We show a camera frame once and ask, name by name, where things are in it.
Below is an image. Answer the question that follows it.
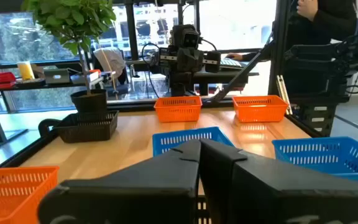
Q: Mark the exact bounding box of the black plastic basket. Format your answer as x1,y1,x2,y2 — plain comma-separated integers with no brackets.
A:
53,110,120,144

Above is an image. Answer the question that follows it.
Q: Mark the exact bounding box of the black desk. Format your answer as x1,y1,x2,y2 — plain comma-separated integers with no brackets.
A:
125,58,260,96
0,76,118,93

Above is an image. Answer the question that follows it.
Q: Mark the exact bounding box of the black frame post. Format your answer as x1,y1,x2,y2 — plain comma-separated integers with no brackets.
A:
267,0,293,96

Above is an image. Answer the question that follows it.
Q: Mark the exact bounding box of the black corrugated hose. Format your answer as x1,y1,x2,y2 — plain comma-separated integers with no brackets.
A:
37,118,62,138

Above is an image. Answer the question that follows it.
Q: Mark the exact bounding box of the potted green plant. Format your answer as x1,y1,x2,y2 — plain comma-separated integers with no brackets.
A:
21,0,118,114

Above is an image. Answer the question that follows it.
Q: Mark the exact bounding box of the white keyboard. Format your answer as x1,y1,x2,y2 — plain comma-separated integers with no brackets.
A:
219,57,244,68

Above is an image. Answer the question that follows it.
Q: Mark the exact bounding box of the yellow cup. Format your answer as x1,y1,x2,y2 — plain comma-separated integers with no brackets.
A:
16,60,36,81

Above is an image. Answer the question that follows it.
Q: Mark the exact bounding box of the orange plastic basket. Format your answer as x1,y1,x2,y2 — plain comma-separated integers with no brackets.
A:
232,95,290,123
154,95,203,123
0,166,60,224

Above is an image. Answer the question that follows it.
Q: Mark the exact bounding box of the thin bamboo stake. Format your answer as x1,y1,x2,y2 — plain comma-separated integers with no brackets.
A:
99,45,118,100

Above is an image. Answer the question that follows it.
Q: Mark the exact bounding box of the red box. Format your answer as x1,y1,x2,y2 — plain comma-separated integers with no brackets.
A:
0,72,17,91

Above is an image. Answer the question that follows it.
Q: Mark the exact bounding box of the black equipment cart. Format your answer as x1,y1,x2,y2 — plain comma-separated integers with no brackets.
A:
283,35,358,138

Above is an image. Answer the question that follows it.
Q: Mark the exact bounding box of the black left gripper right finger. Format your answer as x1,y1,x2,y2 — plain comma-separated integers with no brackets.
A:
199,138,358,224

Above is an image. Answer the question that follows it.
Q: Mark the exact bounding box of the blue plastic basket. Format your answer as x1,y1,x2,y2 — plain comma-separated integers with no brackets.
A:
272,136,358,184
152,126,236,157

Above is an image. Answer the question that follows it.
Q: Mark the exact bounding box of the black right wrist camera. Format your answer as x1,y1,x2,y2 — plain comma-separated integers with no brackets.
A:
170,24,201,49

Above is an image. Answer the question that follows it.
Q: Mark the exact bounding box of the grey cloth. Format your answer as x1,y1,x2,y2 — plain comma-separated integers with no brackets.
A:
93,47,126,79

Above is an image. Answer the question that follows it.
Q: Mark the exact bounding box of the grey box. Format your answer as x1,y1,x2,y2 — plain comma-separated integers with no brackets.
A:
43,68,71,85

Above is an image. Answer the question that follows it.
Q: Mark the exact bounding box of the person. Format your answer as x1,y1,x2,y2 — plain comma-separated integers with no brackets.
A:
242,0,358,62

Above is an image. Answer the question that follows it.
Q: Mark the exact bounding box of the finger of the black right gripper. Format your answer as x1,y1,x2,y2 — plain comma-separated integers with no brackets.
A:
190,47,203,73
177,47,191,73

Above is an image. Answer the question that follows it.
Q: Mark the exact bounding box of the person's hand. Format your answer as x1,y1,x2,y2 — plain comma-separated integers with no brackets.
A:
226,53,245,62
296,0,319,22

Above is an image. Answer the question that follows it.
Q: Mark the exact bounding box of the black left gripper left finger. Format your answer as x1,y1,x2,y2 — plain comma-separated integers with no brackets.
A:
37,139,202,224

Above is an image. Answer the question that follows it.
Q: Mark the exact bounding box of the light wooden stick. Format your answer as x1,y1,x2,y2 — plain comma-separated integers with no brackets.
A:
275,75,289,115
279,74,293,116

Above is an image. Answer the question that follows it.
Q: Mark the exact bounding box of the black office chair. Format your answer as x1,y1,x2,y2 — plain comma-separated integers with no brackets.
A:
90,49,131,96

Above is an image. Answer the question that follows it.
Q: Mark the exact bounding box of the black diagonal brace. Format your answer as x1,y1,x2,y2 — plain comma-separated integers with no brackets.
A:
211,32,275,104

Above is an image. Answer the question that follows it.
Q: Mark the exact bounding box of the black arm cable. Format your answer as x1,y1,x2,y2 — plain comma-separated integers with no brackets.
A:
140,42,162,100

